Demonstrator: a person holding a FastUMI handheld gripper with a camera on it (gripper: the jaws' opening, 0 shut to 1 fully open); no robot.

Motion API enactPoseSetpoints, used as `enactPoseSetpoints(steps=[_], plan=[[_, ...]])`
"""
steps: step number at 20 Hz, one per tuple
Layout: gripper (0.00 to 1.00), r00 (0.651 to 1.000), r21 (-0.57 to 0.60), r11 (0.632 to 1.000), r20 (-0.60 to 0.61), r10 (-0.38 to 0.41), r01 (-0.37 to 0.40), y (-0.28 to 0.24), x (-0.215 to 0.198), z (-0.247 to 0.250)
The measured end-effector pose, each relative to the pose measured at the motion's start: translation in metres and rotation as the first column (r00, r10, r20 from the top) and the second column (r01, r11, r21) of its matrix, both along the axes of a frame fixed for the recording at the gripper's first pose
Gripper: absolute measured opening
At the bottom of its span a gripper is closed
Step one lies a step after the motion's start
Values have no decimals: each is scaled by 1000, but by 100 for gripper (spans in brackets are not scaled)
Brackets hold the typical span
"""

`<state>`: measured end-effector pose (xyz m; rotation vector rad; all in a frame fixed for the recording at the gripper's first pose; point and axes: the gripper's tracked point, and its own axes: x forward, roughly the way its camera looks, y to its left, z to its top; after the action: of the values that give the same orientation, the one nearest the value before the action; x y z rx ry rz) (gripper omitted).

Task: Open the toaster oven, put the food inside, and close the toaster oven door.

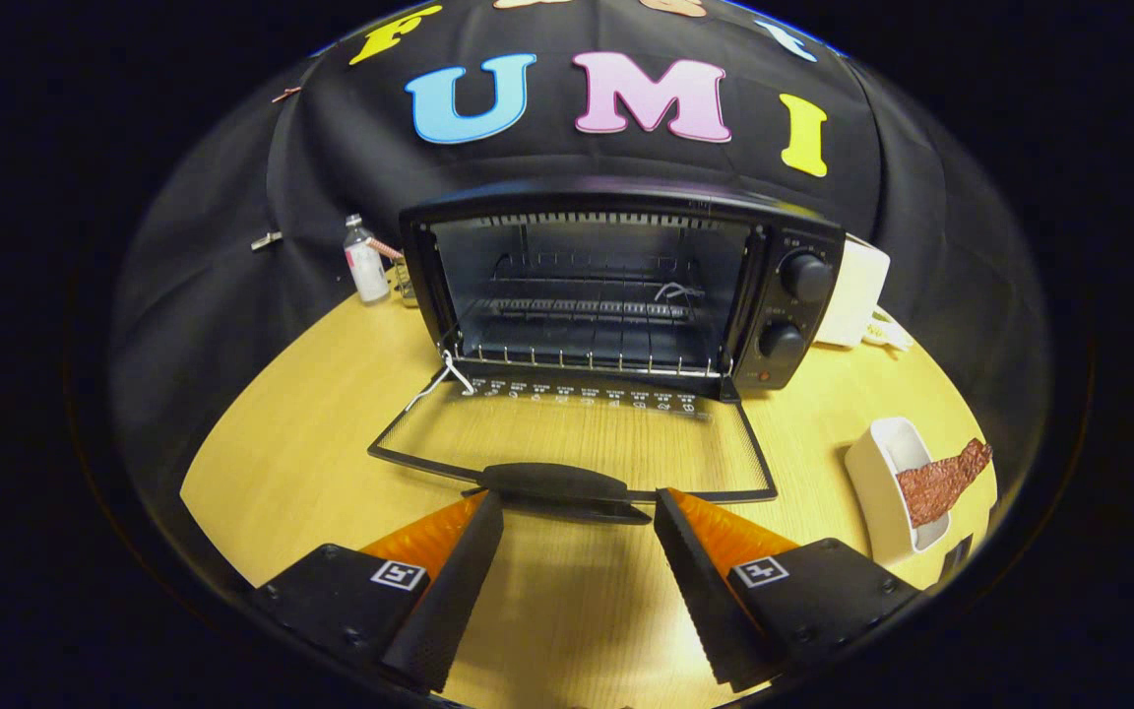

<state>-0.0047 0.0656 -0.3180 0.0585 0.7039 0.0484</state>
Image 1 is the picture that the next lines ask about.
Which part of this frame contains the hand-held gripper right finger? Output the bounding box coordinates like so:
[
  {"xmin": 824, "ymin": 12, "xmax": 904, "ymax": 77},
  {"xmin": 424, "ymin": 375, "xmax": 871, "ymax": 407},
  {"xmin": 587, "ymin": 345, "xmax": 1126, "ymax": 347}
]
[{"xmin": 653, "ymin": 487, "xmax": 922, "ymax": 693}]

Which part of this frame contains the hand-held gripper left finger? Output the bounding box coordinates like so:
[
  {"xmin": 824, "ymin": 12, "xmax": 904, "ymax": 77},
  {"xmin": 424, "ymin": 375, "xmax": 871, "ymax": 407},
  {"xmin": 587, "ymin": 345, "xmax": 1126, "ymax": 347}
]
[{"xmin": 252, "ymin": 489, "xmax": 506, "ymax": 693}]

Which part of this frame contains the brown meat piece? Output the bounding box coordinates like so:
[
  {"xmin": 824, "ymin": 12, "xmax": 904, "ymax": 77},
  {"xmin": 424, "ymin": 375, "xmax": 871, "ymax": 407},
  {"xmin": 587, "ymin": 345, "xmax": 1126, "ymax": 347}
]
[{"xmin": 897, "ymin": 438, "xmax": 993, "ymax": 530}]

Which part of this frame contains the black toaster oven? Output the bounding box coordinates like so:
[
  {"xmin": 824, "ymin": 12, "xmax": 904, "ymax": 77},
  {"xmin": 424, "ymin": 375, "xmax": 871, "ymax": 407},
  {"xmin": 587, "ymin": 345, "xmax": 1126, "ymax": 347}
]
[{"xmin": 367, "ymin": 177, "xmax": 846, "ymax": 525}]

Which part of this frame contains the white slot toaster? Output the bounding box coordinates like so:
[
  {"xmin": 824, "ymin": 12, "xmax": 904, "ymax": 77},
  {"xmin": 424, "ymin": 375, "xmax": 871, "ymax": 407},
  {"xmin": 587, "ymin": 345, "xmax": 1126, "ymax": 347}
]
[{"xmin": 813, "ymin": 236, "xmax": 891, "ymax": 349}]

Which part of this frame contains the white rectangular dish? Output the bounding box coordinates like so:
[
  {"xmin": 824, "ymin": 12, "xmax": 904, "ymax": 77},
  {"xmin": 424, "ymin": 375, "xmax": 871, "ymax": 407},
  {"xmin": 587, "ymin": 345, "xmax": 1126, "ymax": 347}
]
[{"xmin": 845, "ymin": 417, "xmax": 952, "ymax": 567}]

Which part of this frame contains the white divided bean dish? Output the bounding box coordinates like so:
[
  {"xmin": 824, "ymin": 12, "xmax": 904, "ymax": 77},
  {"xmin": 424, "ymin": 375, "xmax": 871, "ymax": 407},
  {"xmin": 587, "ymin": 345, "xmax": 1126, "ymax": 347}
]
[{"xmin": 862, "ymin": 307, "xmax": 914, "ymax": 354}]

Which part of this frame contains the clear plastic bottle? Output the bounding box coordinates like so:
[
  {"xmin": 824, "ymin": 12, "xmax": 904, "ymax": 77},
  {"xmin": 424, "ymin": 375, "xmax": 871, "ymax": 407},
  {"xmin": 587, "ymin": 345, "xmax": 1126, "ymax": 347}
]
[{"xmin": 344, "ymin": 214, "xmax": 391, "ymax": 304}]

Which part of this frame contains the black backdrop cloth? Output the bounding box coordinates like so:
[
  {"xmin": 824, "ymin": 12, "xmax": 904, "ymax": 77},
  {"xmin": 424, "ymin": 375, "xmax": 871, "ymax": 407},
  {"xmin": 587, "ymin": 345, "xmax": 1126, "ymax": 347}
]
[{"xmin": 109, "ymin": 0, "xmax": 1055, "ymax": 474}]

